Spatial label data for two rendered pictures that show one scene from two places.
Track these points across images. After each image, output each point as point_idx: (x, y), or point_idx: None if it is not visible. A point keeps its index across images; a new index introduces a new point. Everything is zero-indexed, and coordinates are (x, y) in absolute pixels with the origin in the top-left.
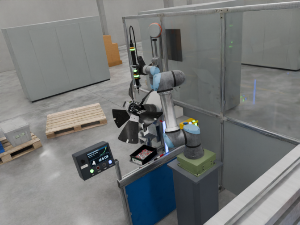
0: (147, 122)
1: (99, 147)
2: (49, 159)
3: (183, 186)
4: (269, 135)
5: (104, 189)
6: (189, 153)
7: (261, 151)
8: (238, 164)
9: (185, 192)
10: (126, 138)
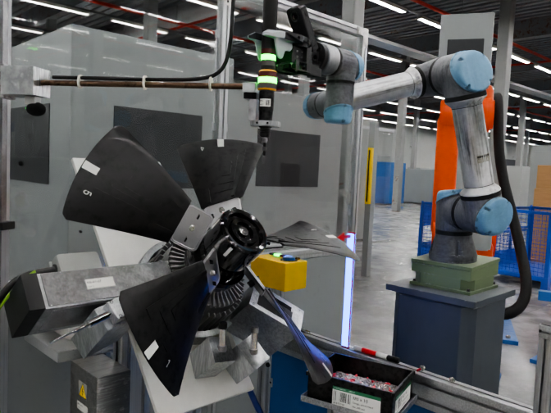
0: (342, 248)
1: None
2: None
3: (490, 334)
4: (308, 255)
5: None
6: (475, 248)
7: (295, 300)
8: (252, 372)
9: (491, 350)
10: (320, 362)
